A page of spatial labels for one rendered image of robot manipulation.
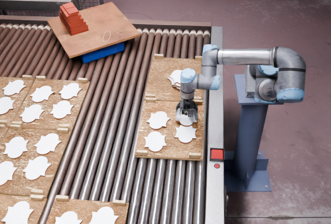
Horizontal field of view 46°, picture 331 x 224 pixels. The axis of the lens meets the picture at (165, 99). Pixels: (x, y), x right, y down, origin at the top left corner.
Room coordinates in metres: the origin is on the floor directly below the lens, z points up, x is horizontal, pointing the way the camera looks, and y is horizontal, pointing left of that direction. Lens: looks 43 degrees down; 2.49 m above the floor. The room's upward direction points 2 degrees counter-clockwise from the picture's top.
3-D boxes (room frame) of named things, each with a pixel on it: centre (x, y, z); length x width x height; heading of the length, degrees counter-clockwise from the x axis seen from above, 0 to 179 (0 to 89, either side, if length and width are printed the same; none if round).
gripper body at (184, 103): (1.45, -0.11, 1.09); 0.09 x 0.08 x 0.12; 174
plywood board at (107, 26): (2.30, 0.49, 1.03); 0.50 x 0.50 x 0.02; 27
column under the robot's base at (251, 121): (1.80, -0.58, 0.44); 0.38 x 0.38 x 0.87; 88
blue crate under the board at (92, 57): (2.24, 0.47, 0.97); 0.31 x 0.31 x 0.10; 27
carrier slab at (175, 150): (1.43, -0.03, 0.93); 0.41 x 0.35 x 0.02; 174
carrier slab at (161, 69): (1.84, -0.07, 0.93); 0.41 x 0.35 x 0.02; 172
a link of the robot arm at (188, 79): (1.45, -0.12, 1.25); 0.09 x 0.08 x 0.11; 82
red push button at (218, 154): (1.24, -0.25, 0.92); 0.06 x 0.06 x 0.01; 83
